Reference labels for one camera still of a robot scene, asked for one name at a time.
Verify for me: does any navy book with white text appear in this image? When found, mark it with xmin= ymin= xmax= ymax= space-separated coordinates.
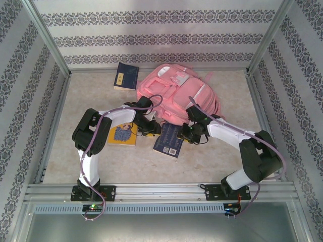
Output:
xmin=152 ymin=122 xmax=186 ymax=159

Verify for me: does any yellow illustrated book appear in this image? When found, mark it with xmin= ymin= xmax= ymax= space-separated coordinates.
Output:
xmin=107 ymin=123 xmax=139 ymax=147

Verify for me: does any pink backpack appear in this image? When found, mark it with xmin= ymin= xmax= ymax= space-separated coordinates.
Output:
xmin=136 ymin=63 xmax=223 ymax=127

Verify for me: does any navy book with yellow label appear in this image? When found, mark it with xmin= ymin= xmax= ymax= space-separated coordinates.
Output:
xmin=113 ymin=62 xmax=140 ymax=91

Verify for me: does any right controller board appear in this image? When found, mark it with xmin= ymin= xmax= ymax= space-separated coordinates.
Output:
xmin=224 ymin=202 xmax=242 ymax=215

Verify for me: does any controller board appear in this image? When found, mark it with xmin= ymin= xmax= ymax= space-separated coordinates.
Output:
xmin=82 ymin=203 xmax=103 ymax=212
xmin=224 ymin=202 xmax=242 ymax=215

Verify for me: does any left controller board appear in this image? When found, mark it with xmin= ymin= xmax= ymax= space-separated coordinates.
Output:
xmin=82 ymin=203 xmax=103 ymax=212

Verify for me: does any grey metal sheet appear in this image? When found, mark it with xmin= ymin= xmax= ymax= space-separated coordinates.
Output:
xmin=24 ymin=213 xmax=310 ymax=242

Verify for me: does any black left camera cable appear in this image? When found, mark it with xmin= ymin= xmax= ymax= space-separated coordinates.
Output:
xmin=128 ymin=122 xmax=144 ymax=138

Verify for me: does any black camera cable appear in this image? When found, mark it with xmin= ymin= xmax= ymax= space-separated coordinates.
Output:
xmin=128 ymin=122 xmax=144 ymax=138
xmin=194 ymin=133 xmax=210 ymax=145

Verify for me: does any black right camera cable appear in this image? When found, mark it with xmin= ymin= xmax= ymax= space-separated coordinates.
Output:
xmin=194 ymin=133 xmax=210 ymax=145

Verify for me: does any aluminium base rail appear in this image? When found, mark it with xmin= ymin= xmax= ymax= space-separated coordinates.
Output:
xmin=24 ymin=183 xmax=296 ymax=202

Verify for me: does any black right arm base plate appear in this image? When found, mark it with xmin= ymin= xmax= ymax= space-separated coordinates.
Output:
xmin=204 ymin=183 xmax=252 ymax=202

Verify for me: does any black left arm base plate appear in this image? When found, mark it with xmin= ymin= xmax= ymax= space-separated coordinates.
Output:
xmin=70 ymin=185 xmax=117 ymax=202

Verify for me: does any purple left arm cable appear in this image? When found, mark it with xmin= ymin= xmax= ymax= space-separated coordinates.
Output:
xmin=79 ymin=94 xmax=164 ymax=222

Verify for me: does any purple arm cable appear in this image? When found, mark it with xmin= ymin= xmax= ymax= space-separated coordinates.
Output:
xmin=189 ymin=95 xmax=288 ymax=217
xmin=79 ymin=94 xmax=164 ymax=222

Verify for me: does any grey slotted cable duct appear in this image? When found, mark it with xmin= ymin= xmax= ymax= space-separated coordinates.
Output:
xmin=34 ymin=203 xmax=225 ymax=214

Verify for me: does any aluminium rear rail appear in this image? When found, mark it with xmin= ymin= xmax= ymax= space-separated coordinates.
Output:
xmin=69 ymin=67 xmax=249 ymax=74

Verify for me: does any aluminium right side rail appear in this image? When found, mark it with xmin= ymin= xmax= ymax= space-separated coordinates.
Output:
xmin=244 ymin=70 xmax=288 ymax=182

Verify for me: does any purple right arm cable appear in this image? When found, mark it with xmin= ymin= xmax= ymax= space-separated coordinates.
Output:
xmin=189 ymin=95 xmax=288 ymax=217

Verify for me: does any aluminium left side rail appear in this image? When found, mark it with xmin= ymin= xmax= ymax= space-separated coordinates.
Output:
xmin=34 ymin=73 xmax=73 ymax=184

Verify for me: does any aluminium right corner post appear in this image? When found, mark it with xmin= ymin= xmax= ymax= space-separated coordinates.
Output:
xmin=246 ymin=0 xmax=296 ymax=75

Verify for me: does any aluminium corner post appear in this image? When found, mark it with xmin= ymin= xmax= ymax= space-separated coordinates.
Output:
xmin=246 ymin=0 xmax=296 ymax=75
xmin=21 ymin=0 xmax=72 ymax=76

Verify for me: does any aluminium left corner post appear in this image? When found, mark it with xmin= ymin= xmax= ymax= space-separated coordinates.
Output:
xmin=21 ymin=0 xmax=72 ymax=76

